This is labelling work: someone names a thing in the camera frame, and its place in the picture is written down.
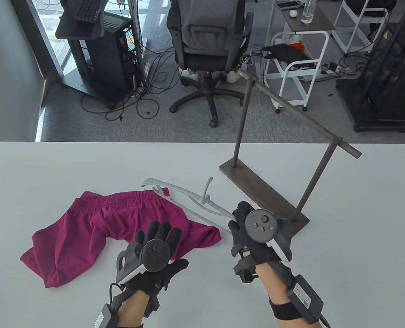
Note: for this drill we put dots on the person's right hand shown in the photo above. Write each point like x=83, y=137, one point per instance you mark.
x=238, y=239

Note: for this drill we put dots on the person's left hand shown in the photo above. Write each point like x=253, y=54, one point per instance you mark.
x=161, y=235

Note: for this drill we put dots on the grey plastic hanger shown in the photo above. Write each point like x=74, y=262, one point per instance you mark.
x=207, y=202

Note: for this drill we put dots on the magenta shorts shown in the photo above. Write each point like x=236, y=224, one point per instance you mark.
x=79, y=232

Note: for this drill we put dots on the person's left forearm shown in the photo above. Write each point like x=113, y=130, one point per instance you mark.
x=132, y=311

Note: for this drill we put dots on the person's right forearm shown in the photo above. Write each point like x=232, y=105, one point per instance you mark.
x=274, y=280

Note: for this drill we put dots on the grey left hand controller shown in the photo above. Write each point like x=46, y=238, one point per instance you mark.
x=156, y=256

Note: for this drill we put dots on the grey hand controller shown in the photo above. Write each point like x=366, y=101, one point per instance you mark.
x=156, y=256
x=260, y=225

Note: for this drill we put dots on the grey right hand controller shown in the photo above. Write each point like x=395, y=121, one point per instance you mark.
x=260, y=225

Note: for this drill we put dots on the dark metal hanging rack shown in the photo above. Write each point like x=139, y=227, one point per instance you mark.
x=264, y=195

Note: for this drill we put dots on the black right wrist battery box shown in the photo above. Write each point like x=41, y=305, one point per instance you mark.
x=305, y=297

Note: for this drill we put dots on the black wrist battery box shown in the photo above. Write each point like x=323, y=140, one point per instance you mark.
x=106, y=317
x=305, y=297

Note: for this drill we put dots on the black left wrist battery box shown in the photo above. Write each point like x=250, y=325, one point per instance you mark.
x=106, y=317

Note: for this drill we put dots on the black mesh office chair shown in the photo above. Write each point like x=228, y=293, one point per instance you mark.
x=205, y=63

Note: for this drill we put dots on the black computer tower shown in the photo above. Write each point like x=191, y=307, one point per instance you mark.
x=113, y=61

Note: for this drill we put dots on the black bag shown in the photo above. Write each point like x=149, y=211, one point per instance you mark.
x=287, y=53

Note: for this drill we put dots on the white power strip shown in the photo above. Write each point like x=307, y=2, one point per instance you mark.
x=330, y=68

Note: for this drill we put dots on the orange box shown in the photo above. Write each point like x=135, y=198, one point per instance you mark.
x=297, y=45

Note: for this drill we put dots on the white rolling cart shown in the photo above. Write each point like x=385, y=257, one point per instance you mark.
x=305, y=32

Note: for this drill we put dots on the black monitor stand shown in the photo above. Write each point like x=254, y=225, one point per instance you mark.
x=72, y=30

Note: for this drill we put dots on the small white round object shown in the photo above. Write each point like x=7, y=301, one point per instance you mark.
x=293, y=13

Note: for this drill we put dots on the brown side table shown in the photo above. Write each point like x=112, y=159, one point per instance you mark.
x=318, y=20

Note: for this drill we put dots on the clear water bottle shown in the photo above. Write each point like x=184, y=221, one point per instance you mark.
x=307, y=13

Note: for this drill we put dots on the black keyboard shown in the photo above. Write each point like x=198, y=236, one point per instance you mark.
x=88, y=10

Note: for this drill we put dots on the blue smartphone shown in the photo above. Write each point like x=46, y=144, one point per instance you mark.
x=288, y=4

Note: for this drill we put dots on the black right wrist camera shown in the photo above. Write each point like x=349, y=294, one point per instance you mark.
x=245, y=271

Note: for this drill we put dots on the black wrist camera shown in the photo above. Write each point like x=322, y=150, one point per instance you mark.
x=151, y=305
x=245, y=271

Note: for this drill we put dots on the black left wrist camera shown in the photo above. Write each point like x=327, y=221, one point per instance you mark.
x=151, y=305

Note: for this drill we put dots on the white metal post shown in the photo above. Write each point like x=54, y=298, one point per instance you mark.
x=135, y=20

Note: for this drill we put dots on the white frame rack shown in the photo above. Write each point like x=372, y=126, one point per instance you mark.
x=373, y=14

